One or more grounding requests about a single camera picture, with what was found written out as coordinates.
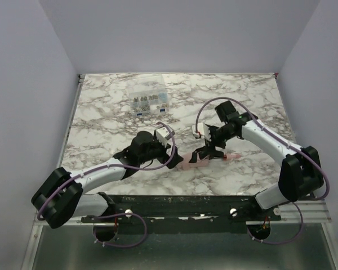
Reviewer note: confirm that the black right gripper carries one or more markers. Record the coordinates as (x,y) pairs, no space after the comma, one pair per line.
(212,142)

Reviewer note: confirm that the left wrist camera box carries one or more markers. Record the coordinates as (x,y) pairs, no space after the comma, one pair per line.
(163,135)

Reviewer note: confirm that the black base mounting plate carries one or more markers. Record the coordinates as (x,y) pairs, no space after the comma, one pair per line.
(164,214)

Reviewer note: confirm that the pink folding umbrella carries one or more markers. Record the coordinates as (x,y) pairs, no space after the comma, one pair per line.
(192,160)

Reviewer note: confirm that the clear plastic organizer box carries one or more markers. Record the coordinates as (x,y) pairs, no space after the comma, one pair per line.
(147,94)

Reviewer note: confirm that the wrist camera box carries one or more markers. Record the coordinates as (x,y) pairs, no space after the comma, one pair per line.
(201,130)
(163,135)

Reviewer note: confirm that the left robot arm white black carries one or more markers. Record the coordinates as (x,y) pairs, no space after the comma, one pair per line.
(65,195)

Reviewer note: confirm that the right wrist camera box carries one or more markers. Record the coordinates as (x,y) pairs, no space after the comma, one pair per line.
(201,130)

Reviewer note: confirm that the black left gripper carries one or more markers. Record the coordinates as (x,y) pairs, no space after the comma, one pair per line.
(163,153)

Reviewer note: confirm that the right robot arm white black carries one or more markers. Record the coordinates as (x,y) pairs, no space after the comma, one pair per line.
(301,172)

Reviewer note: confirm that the aluminium frame rail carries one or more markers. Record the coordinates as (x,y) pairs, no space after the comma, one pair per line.
(33,243)

